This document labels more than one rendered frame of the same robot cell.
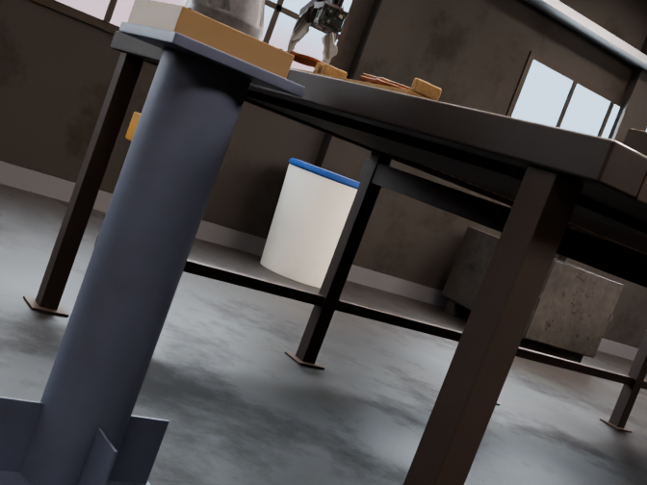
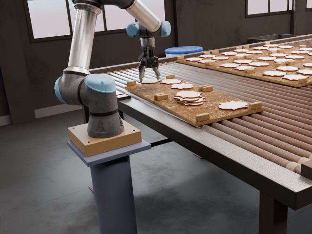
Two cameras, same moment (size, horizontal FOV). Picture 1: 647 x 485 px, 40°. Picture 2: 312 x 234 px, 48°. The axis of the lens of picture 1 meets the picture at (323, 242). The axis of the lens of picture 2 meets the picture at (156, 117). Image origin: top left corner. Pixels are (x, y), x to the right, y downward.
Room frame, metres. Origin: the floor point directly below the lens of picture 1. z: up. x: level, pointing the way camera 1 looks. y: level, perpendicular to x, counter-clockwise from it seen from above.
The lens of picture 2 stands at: (0.33, -0.06, 1.41)
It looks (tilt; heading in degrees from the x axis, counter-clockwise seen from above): 18 degrees down; 7
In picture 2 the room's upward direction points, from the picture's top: 4 degrees counter-clockwise
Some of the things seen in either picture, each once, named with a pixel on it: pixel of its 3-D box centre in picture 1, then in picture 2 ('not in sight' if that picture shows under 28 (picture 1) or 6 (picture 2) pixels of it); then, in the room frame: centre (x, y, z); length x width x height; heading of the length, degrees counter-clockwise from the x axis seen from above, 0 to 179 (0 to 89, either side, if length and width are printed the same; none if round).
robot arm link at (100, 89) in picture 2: not in sight; (100, 92); (1.67, 0.32, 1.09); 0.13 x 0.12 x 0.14; 67
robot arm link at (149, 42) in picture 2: not in sight; (148, 42); (2.28, 0.19, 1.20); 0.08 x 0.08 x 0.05
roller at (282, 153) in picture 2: not in sight; (158, 102); (2.13, 0.14, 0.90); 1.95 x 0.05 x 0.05; 34
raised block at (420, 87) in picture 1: (426, 89); (202, 117); (1.71, -0.08, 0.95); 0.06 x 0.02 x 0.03; 120
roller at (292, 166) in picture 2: not in sight; (149, 104); (2.10, 0.19, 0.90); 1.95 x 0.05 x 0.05; 34
